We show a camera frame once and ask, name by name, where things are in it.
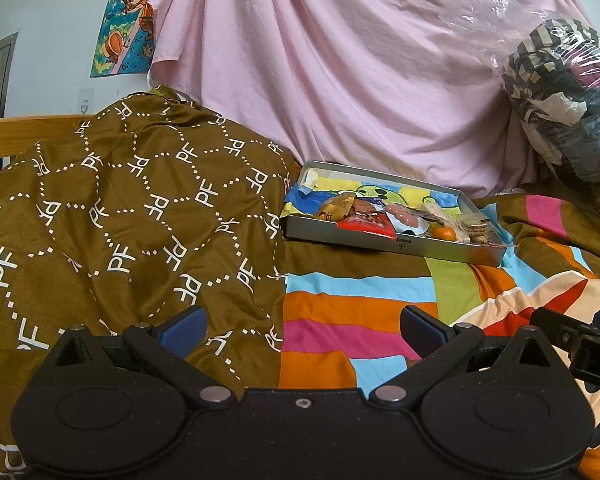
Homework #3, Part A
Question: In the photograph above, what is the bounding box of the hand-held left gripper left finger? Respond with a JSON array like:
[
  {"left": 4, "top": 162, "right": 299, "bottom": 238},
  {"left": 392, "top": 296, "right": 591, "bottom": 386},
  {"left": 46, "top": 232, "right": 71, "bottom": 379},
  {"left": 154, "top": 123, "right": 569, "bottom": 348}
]
[{"left": 42, "top": 304, "right": 236, "bottom": 410}]

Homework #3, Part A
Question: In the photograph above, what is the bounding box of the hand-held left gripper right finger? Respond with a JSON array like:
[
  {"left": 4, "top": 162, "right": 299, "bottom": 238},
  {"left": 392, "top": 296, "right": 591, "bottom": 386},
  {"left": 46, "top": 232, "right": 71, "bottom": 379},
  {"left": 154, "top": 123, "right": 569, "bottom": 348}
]
[{"left": 364, "top": 304, "right": 556, "bottom": 410}]

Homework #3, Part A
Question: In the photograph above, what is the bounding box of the grey shallow tray box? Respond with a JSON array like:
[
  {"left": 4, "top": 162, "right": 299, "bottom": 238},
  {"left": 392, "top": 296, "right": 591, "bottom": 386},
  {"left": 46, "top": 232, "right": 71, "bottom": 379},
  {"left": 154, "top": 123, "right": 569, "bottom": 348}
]
[{"left": 281, "top": 160, "right": 510, "bottom": 267}]

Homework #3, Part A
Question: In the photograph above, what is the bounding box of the pink sausage packet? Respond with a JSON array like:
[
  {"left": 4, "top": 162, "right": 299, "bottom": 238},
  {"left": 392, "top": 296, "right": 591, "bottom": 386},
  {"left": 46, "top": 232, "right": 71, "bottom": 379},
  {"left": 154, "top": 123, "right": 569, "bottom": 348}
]
[{"left": 382, "top": 202, "right": 432, "bottom": 236}]

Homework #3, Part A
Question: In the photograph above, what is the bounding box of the clear round cookie packet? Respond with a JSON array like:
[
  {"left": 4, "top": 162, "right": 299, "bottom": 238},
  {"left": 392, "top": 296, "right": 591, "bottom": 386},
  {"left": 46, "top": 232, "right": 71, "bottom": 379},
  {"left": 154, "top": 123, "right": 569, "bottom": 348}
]
[{"left": 456, "top": 214, "right": 497, "bottom": 247}]

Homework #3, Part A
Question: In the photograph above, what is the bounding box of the red candy packet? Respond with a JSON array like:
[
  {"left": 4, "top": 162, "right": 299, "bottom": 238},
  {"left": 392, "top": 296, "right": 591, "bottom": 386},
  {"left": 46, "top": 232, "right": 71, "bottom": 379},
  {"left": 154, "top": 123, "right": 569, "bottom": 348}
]
[{"left": 337, "top": 212, "right": 399, "bottom": 241}]

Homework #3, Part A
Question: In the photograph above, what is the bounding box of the white puffed rice bar packet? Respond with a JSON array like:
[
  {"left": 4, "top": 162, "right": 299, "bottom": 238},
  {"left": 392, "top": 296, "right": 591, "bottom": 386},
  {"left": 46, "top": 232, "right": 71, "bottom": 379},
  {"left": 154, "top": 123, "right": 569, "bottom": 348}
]
[{"left": 420, "top": 200, "right": 462, "bottom": 223}]

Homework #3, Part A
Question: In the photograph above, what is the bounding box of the orange brown snack packet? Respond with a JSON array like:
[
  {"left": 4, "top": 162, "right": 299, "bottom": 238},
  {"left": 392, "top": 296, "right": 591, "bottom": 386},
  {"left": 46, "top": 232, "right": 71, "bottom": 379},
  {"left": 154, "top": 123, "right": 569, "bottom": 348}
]
[{"left": 352, "top": 197, "right": 387, "bottom": 219}]

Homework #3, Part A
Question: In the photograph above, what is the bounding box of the gold snack packet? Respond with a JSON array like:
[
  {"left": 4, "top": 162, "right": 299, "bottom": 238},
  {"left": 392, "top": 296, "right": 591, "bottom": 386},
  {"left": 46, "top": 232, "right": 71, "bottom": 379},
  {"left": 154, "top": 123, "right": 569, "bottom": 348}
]
[{"left": 314, "top": 195, "right": 357, "bottom": 224}]

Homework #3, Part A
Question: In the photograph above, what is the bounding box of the colourful striped printed blanket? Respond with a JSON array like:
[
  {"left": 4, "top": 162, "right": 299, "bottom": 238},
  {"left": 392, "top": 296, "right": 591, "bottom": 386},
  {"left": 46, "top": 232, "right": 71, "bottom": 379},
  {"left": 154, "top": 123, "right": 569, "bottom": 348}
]
[{"left": 275, "top": 187, "right": 600, "bottom": 480}]

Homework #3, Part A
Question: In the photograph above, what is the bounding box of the brown patterned quilt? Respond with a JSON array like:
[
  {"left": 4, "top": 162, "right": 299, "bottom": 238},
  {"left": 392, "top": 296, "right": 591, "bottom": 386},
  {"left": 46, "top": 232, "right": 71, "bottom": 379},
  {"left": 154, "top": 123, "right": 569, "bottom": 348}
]
[{"left": 0, "top": 85, "right": 302, "bottom": 480}]

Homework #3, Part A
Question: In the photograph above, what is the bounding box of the clear plastic bag of clothes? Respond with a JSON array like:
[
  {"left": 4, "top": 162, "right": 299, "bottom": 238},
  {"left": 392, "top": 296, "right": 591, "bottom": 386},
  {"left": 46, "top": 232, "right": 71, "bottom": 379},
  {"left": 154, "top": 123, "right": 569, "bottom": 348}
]
[{"left": 455, "top": 0, "right": 600, "bottom": 213}]

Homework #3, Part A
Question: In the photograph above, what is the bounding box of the pink hanging sheet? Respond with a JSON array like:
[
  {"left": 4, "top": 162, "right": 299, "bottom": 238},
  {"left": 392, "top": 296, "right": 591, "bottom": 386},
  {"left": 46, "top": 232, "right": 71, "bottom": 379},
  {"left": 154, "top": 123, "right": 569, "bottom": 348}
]
[{"left": 147, "top": 0, "right": 600, "bottom": 200}]

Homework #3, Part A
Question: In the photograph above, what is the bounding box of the wooden bed frame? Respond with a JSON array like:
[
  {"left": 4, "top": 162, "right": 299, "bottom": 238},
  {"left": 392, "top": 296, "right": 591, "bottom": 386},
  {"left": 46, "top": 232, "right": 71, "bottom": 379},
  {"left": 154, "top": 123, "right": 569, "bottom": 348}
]
[{"left": 0, "top": 114, "right": 100, "bottom": 173}]

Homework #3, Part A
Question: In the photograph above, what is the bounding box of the cartoon wall poster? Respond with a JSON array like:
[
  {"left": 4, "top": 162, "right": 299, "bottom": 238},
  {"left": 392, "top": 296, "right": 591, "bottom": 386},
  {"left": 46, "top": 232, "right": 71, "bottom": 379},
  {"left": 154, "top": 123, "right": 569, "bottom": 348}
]
[{"left": 90, "top": 0, "right": 172, "bottom": 79}]

